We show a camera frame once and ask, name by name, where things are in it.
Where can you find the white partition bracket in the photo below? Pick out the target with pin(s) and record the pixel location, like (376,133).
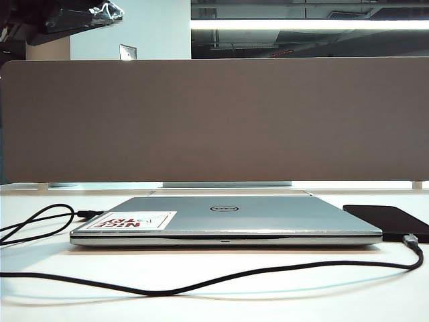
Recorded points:
(417,185)
(42,186)

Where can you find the long ceiling light strip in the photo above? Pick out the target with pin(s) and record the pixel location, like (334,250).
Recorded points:
(301,24)

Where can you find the silver Dell laptop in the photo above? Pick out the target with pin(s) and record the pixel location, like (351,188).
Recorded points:
(268,218)

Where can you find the black smartphone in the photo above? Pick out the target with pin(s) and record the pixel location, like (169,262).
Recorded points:
(385,219)

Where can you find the beige round column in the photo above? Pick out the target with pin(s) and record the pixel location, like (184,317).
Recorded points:
(47,52)

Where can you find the pale grey partition foot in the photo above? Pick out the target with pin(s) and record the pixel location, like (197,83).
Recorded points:
(228,184)

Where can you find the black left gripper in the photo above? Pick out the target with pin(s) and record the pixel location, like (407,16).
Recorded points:
(20,16)

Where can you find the brown fabric desk partition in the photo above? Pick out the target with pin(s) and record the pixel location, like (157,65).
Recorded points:
(214,120)

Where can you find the metal wall plate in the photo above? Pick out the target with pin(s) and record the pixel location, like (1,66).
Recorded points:
(128,52)

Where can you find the white sticker with red print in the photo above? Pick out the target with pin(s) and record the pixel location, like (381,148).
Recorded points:
(134,220)

